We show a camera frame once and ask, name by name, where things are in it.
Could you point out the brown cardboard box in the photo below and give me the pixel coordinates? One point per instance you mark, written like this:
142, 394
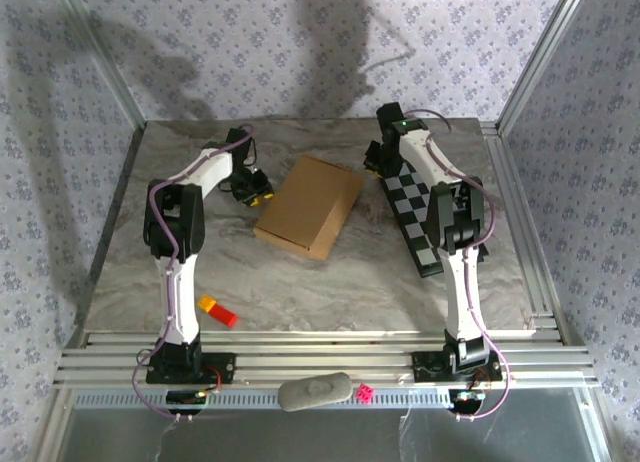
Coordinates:
310, 207

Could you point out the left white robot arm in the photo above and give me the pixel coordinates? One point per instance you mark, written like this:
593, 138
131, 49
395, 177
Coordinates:
177, 292

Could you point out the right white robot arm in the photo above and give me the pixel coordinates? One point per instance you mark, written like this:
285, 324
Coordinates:
465, 292

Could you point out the black and grey chessboard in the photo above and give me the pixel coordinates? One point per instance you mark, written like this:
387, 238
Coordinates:
410, 217

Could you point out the yellow toy brick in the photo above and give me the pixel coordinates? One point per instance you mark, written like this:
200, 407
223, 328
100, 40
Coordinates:
205, 302

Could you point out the red toy brick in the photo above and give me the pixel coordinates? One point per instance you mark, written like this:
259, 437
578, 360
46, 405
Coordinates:
223, 316

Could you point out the aluminium mounting rails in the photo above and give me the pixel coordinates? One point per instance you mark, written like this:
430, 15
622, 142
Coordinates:
325, 354

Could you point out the grey oval stone pad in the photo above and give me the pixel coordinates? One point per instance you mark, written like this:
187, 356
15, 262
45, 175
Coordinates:
314, 391

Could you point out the small black circuit board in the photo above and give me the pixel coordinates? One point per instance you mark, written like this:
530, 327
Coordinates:
185, 401
466, 399

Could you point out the small pink cube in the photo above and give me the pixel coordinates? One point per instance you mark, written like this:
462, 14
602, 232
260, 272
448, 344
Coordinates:
364, 393

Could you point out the grey metal lower panel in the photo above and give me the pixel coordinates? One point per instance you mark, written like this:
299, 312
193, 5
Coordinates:
300, 437

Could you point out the aluminium side rail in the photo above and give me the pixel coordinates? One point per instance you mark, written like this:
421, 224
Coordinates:
522, 232
117, 207

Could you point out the aluminium frame post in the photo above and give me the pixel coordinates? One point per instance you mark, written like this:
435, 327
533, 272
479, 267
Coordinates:
540, 57
107, 72

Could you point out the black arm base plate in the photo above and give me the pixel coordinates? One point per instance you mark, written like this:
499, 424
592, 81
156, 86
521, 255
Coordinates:
220, 369
425, 367

